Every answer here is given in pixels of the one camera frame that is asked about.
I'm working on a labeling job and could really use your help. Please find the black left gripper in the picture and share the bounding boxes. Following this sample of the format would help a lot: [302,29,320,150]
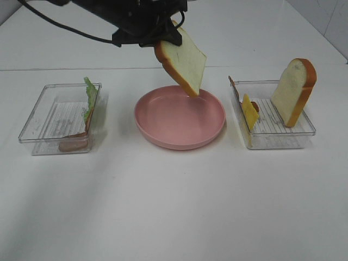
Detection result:
[111,1,188,47]

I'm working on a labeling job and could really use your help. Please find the bread slice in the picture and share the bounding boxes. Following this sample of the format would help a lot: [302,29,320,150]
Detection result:
[154,27,207,97]
[271,58,317,127]

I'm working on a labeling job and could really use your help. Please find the green lettuce leaf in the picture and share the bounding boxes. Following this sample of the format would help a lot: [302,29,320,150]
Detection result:
[84,77,98,122]

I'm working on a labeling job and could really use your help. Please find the bacon strip container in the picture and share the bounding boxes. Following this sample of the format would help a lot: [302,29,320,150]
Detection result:
[58,108,94,152]
[228,75,260,115]

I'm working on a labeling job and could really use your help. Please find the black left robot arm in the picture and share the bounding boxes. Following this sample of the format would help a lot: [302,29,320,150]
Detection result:
[46,1,187,47]

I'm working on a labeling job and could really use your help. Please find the pink round plate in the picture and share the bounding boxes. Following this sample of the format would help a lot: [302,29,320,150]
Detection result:
[134,85,226,150]

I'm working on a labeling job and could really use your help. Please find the clear plastic left container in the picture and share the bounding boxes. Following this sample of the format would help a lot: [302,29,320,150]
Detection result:
[18,83,102,156]

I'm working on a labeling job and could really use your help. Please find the clear plastic container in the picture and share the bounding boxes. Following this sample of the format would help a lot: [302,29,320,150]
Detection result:
[229,77,316,150]
[18,83,102,156]

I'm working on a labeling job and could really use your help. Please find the yellow cheese slice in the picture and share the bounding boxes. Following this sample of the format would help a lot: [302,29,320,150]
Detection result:
[241,94,259,131]

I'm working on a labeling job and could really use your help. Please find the upright bread slice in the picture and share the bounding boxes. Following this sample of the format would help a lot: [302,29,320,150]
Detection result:
[271,58,317,127]

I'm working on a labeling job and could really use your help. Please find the clear plastic right container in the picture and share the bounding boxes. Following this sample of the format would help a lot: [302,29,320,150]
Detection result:
[229,77,316,150]

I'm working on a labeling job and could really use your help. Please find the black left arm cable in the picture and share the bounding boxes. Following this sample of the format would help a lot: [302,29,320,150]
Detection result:
[17,0,115,44]

